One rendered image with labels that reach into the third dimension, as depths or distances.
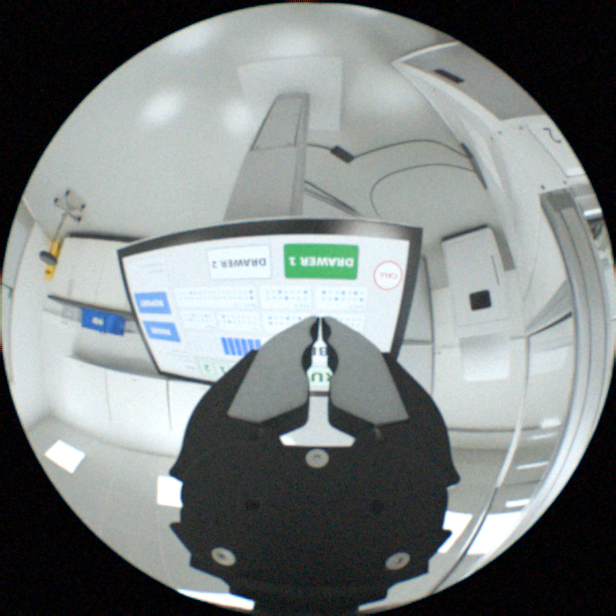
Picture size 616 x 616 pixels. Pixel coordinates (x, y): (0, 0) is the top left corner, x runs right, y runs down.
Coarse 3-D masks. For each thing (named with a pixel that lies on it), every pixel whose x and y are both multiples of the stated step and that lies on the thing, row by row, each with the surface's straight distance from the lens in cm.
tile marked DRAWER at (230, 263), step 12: (216, 252) 30; (228, 252) 29; (240, 252) 29; (252, 252) 28; (264, 252) 28; (216, 264) 30; (228, 264) 30; (240, 264) 29; (252, 264) 28; (264, 264) 28; (216, 276) 31; (228, 276) 30; (240, 276) 29; (252, 276) 29; (264, 276) 28
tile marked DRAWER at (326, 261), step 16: (288, 256) 27; (304, 256) 27; (320, 256) 27; (336, 256) 27; (352, 256) 27; (288, 272) 28; (304, 272) 27; (320, 272) 27; (336, 272) 27; (352, 272) 28
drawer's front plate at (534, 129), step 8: (536, 128) 44; (552, 128) 47; (536, 136) 43; (544, 136) 43; (552, 136) 44; (560, 136) 45; (544, 144) 42; (552, 144) 42; (560, 144) 43; (568, 144) 45; (552, 152) 40; (560, 152) 41; (568, 152) 42; (560, 160) 39; (568, 160) 40; (576, 160) 42; (568, 168) 38; (576, 168) 40
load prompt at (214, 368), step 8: (200, 360) 42; (208, 360) 41; (216, 360) 40; (224, 360) 39; (200, 368) 44; (208, 368) 43; (216, 368) 42; (224, 368) 41; (312, 368) 36; (320, 368) 36; (328, 368) 36; (208, 376) 45; (216, 376) 44; (312, 376) 37; (320, 376) 37; (328, 376) 37; (312, 384) 39; (320, 384) 39; (328, 384) 39
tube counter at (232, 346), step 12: (192, 336) 39; (204, 336) 38; (216, 336) 36; (228, 336) 35; (192, 348) 41; (204, 348) 39; (216, 348) 38; (228, 348) 37; (240, 348) 36; (252, 348) 35
